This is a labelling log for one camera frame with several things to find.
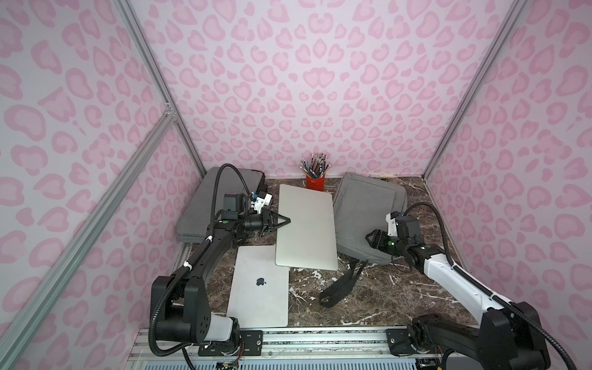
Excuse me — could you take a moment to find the grey laptop bag with strap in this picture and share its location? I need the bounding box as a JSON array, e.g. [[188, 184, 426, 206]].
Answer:
[[319, 174, 408, 308]]

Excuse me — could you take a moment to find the silver apple laptop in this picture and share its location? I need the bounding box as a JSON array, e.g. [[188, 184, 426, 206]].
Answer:
[[227, 245, 290, 329], [275, 184, 338, 271]]

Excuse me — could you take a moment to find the grey laptop sleeve top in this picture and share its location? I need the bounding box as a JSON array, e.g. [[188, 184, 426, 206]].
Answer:
[[175, 166, 268, 245]]

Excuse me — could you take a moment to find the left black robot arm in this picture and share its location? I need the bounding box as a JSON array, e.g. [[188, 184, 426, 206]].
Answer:
[[148, 163, 291, 357]]

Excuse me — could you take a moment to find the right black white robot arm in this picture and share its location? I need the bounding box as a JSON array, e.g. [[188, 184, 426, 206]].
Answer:
[[365, 205, 577, 369]]

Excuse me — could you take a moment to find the red pencil cup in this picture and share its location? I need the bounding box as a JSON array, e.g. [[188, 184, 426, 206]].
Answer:
[[306, 176, 325, 192]]

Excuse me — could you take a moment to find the bundle of pencils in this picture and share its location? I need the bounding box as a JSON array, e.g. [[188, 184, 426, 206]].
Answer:
[[300, 153, 331, 180]]

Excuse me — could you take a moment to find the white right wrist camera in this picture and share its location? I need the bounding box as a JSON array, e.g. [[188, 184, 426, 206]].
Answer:
[[385, 211, 400, 237]]

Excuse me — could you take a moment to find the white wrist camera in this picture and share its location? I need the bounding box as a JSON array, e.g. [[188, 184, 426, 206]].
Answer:
[[251, 191, 273, 214], [385, 211, 400, 237]]

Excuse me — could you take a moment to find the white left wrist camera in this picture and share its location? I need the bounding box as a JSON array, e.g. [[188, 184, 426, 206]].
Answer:
[[251, 191, 273, 214]]

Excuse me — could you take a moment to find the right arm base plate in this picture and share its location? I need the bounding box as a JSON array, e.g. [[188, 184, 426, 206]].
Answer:
[[385, 328, 416, 356]]

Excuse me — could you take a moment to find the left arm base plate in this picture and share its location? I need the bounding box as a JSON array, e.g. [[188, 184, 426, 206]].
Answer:
[[198, 330, 263, 357]]

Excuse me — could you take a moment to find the aluminium front rail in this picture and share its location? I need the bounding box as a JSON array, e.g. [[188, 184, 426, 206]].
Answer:
[[124, 326, 445, 369]]

